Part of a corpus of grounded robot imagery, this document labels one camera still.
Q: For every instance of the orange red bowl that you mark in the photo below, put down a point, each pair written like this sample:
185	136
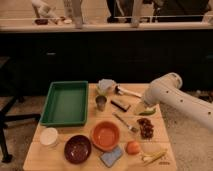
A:
105	135

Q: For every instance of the white cup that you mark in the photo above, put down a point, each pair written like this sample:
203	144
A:
49	137

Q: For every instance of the small metal cup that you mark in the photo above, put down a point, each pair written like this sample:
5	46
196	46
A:
101	102

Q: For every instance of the orange fruit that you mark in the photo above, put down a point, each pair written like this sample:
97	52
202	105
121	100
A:
133	148

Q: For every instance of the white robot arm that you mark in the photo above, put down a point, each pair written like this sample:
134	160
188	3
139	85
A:
166	89

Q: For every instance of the yellow corn pieces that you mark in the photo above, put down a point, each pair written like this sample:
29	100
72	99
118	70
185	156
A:
151	158

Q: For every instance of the dark maroon bowl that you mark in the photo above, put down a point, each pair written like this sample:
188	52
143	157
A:
77	149

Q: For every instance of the brown dried fruit cluster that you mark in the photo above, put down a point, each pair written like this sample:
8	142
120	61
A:
146	128

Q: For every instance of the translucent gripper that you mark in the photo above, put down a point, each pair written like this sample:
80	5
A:
140	107

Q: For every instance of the green plastic tray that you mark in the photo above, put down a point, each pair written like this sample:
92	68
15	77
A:
66	104

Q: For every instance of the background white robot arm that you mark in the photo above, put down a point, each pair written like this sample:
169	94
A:
42	9

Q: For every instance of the blue sponge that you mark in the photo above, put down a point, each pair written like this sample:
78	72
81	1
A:
109	158

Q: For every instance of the black eraser block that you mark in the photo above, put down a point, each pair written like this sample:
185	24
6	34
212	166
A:
120	105

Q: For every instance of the green chili pepper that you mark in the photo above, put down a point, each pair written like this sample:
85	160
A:
148	112

